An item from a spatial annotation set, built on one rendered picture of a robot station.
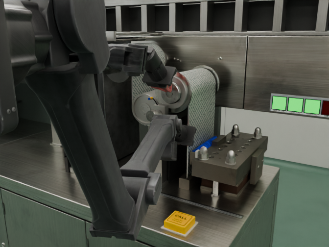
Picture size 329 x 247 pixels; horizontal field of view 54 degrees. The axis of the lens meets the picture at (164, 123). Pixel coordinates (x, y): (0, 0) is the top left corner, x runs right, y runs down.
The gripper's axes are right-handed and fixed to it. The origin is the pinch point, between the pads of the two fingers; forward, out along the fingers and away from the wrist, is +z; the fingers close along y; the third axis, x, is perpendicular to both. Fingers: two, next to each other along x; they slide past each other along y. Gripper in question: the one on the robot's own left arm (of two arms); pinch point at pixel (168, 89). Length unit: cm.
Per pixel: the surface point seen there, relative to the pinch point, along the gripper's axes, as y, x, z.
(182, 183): 6.4, -24.7, 23.7
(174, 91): 1.5, 0.6, 1.9
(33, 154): -71, -30, 26
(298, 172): 27, 71, 275
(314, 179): 44, 65, 267
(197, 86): 6.0, 7.0, 8.1
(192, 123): 6.7, -5.0, 13.8
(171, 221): 14.7, -40.4, 4.6
